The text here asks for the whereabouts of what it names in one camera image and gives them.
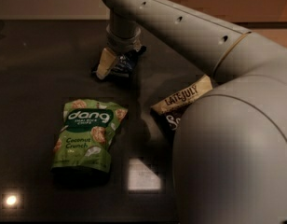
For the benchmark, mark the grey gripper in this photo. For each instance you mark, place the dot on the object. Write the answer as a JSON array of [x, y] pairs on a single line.
[[122, 42]]

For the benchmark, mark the Late July brown chip bag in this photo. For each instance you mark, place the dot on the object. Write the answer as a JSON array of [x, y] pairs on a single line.
[[172, 107]]

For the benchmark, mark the green Dang coconut chips bag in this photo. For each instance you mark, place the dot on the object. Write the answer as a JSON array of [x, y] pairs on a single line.
[[89, 127]]

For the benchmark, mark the blue chip bag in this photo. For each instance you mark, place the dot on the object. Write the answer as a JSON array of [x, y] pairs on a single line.
[[125, 63]]

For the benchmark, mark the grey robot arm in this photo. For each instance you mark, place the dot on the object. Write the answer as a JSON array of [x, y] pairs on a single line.
[[229, 154]]

